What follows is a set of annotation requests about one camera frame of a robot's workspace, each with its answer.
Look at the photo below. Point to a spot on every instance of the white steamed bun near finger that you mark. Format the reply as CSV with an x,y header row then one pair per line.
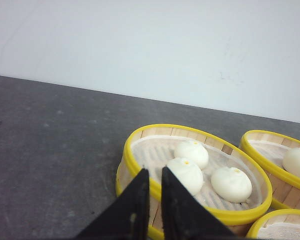
x,y
188,173

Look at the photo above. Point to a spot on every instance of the front bamboo steamer basket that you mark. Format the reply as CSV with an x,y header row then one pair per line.
x,y
283,224

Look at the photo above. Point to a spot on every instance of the white steamed bun far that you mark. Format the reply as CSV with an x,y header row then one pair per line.
x,y
194,151

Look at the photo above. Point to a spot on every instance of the bamboo steamer basket three buns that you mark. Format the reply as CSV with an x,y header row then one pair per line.
x,y
239,222

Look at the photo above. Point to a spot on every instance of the bamboo steamer basket one bun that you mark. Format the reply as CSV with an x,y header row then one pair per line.
x,y
269,149

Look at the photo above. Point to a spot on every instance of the white gauze steamer liner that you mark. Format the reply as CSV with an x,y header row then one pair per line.
x,y
154,152

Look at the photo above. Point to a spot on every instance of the white steamed bun right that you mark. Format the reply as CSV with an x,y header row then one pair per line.
x,y
232,184

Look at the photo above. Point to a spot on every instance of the single white steamed bun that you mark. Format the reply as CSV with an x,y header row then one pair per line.
x,y
291,161

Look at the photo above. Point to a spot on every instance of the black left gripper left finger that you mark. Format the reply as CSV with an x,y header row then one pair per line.
x,y
127,218

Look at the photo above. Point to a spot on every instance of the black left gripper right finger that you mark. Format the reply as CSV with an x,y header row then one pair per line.
x,y
183,217

